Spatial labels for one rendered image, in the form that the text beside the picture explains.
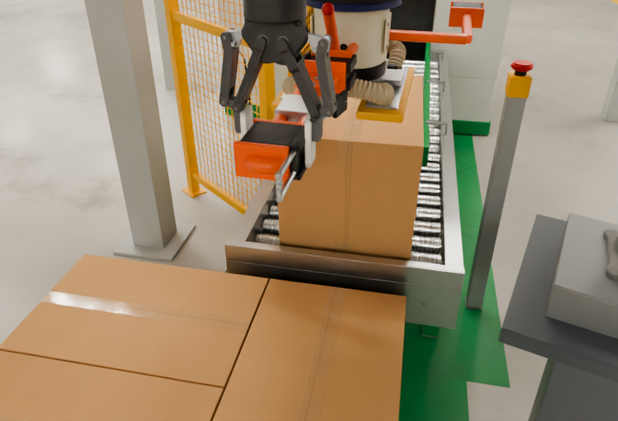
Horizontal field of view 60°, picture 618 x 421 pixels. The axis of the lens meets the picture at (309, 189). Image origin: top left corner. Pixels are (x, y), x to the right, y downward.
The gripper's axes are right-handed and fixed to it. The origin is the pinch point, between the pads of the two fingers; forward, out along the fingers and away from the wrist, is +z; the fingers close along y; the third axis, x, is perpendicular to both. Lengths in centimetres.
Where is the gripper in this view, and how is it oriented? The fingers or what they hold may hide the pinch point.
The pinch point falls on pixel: (279, 142)
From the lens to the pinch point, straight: 73.2
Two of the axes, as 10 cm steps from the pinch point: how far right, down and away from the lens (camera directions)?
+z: 0.0, 8.6, 5.0
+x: -2.5, 4.9, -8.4
